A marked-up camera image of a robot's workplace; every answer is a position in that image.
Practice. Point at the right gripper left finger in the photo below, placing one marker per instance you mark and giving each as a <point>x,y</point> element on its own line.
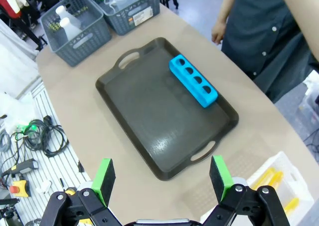
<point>104,183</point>

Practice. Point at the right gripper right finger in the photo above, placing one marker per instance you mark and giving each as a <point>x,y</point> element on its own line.
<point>219,178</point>

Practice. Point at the yellow tube with blue cap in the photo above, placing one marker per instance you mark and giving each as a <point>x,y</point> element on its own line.
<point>264,177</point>
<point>276,178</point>
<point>291,206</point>

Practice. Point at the white plastic flask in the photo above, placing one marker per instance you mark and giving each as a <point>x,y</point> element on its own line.
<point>71,30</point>
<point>65,12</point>

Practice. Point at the person left forearm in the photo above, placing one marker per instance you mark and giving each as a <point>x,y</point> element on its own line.
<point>306,16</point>

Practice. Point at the person right hand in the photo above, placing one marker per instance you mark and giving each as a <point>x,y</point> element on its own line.
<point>218,32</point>

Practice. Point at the white plastic basket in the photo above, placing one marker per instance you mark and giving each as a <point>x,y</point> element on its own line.
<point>296,176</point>

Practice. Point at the grey handheld enabling device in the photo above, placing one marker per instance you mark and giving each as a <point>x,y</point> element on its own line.
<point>23,166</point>

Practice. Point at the yellow red emergency stop button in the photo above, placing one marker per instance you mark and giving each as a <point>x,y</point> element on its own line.
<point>20,188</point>

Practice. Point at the dark grey plastic tray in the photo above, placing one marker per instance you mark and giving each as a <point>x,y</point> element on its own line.
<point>154,111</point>

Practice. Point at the blue test tube rack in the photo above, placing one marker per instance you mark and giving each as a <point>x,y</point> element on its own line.
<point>192,82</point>

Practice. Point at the white plastic bag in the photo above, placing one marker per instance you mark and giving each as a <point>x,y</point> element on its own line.
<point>17,111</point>

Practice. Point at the plain grey plastic basket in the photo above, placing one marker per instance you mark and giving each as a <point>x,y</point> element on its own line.
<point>84,49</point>

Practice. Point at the person torso in dark shirt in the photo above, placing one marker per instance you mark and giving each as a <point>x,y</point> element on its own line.
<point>261,31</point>

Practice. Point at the grey basket with white label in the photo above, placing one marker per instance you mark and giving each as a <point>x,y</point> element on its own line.
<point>124,24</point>

